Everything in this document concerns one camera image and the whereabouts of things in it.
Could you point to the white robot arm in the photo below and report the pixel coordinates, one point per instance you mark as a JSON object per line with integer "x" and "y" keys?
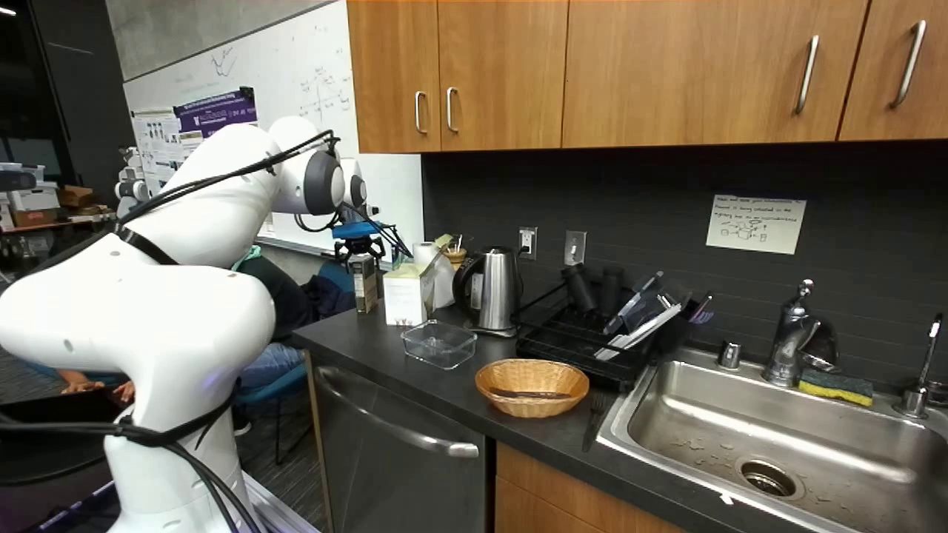
{"x": 162, "y": 297}

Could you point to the stainless steel kettle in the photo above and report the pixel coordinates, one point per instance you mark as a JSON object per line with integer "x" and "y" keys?
{"x": 488, "y": 290}

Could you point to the clear glass container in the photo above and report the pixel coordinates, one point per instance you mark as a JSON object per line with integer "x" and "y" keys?
{"x": 439, "y": 345}

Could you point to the black dish rack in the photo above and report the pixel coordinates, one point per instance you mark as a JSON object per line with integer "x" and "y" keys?
{"x": 609, "y": 327}

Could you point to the woven wicker basket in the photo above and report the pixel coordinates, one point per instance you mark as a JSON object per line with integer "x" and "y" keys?
{"x": 531, "y": 389}

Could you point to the seated person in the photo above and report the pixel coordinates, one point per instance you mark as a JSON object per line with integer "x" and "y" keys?
{"x": 294, "y": 306}

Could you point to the wooden upper cabinets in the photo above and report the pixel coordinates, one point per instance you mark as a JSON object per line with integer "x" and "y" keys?
{"x": 517, "y": 74}

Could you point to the stainless steel dishwasher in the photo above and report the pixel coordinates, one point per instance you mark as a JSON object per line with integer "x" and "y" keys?
{"x": 395, "y": 464}

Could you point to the blue office chair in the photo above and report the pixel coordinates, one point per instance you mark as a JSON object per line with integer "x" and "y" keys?
{"x": 263, "y": 396}

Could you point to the wooden lower cabinet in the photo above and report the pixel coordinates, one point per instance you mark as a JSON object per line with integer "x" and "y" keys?
{"x": 541, "y": 499}

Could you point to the chrome sink faucet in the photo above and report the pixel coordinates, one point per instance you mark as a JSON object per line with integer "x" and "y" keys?
{"x": 802, "y": 340}

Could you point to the yellow green sponge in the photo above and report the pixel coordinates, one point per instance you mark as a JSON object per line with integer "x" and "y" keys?
{"x": 837, "y": 389}

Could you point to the stainless steel sink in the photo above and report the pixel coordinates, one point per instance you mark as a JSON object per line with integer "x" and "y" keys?
{"x": 815, "y": 462}

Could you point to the small side faucet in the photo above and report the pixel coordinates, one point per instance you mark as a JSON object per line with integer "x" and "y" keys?
{"x": 917, "y": 395}

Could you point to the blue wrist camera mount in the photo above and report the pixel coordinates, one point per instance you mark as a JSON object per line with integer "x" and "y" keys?
{"x": 358, "y": 236}

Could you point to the white paper wall sign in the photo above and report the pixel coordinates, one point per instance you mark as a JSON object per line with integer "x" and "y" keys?
{"x": 752, "y": 222}

